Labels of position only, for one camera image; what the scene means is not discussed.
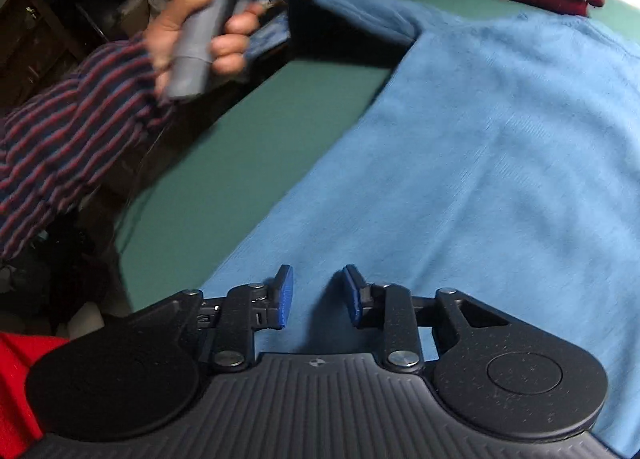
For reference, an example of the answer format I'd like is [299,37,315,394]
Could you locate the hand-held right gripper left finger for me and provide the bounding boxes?
[171,264,295,373]

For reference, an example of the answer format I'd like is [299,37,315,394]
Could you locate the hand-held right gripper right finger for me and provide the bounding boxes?
[341,263,511,373]

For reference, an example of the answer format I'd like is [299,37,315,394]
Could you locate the blue knit sweater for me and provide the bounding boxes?
[199,0,640,456]

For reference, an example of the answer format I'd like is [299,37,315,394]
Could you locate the person's left forearm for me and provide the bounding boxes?
[0,34,174,261]

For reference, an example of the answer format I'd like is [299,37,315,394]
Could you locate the person's left hand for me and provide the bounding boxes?
[144,0,271,100]

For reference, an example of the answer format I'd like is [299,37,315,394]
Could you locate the blue white patterned towel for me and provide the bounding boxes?
[244,0,294,61]

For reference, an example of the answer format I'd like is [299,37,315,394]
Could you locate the dark wooden cabinet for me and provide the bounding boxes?
[0,0,151,107]

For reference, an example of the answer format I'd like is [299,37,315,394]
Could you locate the red cloth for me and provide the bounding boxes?
[0,331,71,459]

